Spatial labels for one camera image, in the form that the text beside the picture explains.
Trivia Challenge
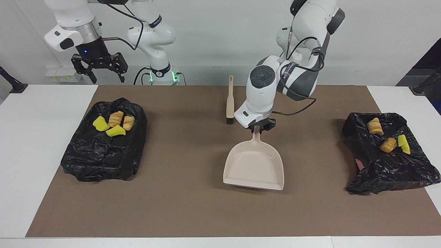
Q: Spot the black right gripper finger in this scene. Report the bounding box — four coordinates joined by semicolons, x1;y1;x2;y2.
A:
71;54;98;84
112;52;129;83

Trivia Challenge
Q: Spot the beige plastic dustpan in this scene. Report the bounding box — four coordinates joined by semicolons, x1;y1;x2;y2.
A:
223;126;285;191

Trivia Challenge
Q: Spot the beige hand brush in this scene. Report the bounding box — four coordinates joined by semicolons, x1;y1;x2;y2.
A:
226;75;235;125

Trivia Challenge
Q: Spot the yellow sponge piece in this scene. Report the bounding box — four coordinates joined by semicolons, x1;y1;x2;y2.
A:
105;125;127;137
92;116;111;132

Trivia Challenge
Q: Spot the cream toast piece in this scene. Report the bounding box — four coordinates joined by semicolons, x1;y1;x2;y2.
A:
367;117;384;136

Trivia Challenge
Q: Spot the brown bread roll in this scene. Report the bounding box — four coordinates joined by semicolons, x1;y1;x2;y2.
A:
379;137;397;154

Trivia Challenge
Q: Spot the yellow and green sponge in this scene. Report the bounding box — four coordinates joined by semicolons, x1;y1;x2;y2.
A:
397;134;411;155

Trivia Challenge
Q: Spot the black trash bag bin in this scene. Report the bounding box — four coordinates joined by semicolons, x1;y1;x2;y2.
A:
61;97;148;182
342;112;441;195

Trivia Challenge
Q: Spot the black stand leg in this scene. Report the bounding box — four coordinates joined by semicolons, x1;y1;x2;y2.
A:
0;65;29;94
413;68;441;94

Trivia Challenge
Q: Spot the brown paper table mat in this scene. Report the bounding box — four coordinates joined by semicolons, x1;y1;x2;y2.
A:
26;84;441;238

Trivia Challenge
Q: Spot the black base cable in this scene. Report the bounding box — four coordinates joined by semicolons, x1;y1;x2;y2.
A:
133;67;152;85

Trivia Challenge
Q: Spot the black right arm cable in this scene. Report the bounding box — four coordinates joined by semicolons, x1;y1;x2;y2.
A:
98;0;144;51

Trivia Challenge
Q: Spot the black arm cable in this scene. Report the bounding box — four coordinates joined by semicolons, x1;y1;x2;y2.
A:
272;33;326;116
98;0;144;51

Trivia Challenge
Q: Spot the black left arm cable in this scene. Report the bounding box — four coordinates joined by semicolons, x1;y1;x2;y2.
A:
272;33;326;116

